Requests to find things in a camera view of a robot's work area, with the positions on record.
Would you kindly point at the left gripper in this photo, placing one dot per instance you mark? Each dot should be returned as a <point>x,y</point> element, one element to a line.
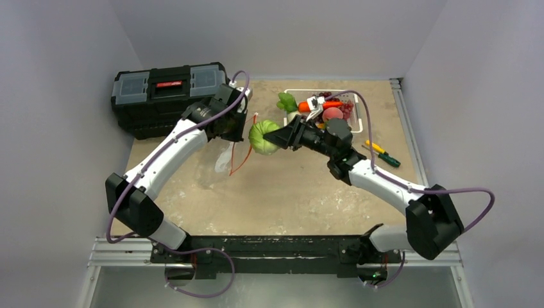
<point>237,136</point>

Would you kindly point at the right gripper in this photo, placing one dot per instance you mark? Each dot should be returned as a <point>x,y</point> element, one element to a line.
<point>293,135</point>

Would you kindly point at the green cabbage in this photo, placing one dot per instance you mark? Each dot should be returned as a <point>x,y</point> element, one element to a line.
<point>256,137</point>

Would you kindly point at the orange carrot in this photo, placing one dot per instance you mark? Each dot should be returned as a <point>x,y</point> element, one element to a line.
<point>305,107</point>

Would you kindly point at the clear zip top bag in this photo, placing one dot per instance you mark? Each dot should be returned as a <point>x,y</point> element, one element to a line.
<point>220,159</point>

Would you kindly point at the pink peach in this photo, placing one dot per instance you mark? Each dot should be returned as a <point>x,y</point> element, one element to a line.
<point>332,113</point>

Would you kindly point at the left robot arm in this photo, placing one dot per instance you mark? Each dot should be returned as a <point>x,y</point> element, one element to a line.
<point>131,197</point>

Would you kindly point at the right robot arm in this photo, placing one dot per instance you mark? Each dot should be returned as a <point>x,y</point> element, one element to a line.
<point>432,222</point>

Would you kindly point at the white radish with leaves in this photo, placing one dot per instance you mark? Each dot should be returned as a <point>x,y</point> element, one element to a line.
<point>287,103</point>

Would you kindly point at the white plastic basket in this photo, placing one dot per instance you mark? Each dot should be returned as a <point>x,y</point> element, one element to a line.
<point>354,119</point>

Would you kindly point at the dark red grapes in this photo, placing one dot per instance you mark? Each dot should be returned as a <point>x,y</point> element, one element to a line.
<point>326,95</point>

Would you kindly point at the light red grapes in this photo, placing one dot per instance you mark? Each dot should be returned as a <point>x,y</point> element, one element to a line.
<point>347,109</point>

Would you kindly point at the black toolbox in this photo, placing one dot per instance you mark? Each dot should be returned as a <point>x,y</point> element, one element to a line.
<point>148,104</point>

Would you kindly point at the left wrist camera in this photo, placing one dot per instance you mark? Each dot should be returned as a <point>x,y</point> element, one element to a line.
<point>248,93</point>

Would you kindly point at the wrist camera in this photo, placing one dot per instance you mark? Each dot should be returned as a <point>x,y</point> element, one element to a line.
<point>315,104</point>
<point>248,93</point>

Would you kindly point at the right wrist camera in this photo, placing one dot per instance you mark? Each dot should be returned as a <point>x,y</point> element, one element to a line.
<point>315,104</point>

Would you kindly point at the yellow handled screwdriver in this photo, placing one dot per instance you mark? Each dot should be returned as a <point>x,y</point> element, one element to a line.
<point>376,148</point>

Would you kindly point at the green handled screwdriver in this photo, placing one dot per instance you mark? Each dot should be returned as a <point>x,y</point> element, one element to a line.
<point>384,157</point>

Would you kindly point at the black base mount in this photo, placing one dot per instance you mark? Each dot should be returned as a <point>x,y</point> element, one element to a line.
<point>345,256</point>

